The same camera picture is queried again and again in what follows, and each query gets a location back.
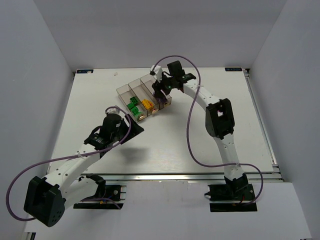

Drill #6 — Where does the yellow rectangular lego brick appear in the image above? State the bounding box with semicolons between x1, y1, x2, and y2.
141;99;154;110

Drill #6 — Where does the small green lego brick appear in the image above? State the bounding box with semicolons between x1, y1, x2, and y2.
130;106;141;116

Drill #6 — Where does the purple lego brick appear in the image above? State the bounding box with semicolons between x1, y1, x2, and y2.
159;98;169;105

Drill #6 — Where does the yellow rounded lego brick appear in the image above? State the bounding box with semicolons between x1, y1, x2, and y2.
147;100;154;106

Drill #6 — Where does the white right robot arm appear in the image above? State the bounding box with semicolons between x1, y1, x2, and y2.
149;60;248;185

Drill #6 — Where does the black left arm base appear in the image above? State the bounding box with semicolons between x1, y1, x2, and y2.
73;174;127;210

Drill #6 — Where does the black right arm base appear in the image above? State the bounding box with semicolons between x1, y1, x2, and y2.
204;184;258;213

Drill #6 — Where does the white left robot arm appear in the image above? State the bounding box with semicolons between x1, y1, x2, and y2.
23;111;135;227

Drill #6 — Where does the clear right bin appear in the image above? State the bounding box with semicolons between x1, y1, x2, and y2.
140;74;172;110

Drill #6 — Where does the dark label sticker left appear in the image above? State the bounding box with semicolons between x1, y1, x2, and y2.
76;69;94;74

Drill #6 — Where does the dark label sticker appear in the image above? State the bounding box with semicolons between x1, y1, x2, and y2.
224;67;243;72
76;69;94;74

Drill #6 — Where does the dark label sticker right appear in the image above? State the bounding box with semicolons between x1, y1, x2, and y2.
224;67;243;72

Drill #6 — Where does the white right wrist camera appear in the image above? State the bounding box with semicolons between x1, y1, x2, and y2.
149;65;163;82

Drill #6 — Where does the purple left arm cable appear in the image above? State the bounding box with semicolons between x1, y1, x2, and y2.
5;106;132;222

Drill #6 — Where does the aluminium table front rail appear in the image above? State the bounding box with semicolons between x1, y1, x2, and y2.
46;172;283;181

